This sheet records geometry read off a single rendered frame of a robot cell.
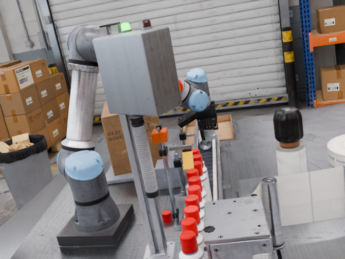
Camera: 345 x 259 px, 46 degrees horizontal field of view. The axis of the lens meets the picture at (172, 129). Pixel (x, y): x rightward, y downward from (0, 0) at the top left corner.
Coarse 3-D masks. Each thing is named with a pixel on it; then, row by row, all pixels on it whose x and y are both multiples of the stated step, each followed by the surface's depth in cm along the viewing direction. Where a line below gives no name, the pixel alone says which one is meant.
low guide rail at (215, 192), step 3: (213, 141) 179; (213, 144) 176; (213, 147) 172; (213, 150) 170; (213, 153) 166; (213, 156) 163; (213, 159) 160; (213, 162) 157; (213, 165) 154; (216, 165) 158; (213, 168) 152; (216, 168) 155; (213, 171) 150; (216, 171) 151; (213, 174) 147; (216, 174) 148; (213, 177) 145; (216, 177) 145; (213, 180) 142; (216, 180) 142; (213, 183) 140; (216, 183) 140; (213, 186) 138; (216, 186) 138; (213, 189) 136; (216, 189) 136; (213, 192) 134; (216, 192) 133; (213, 195) 132; (216, 195) 131; (216, 198) 129
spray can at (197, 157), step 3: (195, 156) 120; (198, 156) 120; (201, 156) 120; (195, 159) 119; (198, 159) 119; (201, 159) 120; (201, 162) 120; (204, 168) 121; (204, 171) 120; (207, 174) 121; (207, 177) 121; (210, 192) 123; (210, 195) 123; (210, 198) 123
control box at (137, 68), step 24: (96, 48) 98; (120, 48) 93; (144, 48) 88; (168, 48) 94; (120, 72) 96; (144, 72) 91; (168, 72) 94; (120, 96) 99; (144, 96) 93; (168, 96) 95
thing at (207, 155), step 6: (198, 144) 189; (204, 150) 181; (210, 150) 180; (204, 156) 174; (210, 156) 173; (216, 156) 172; (210, 162) 167; (216, 162) 166; (210, 168) 161; (210, 174) 156; (210, 180) 151; (210, 186) 146
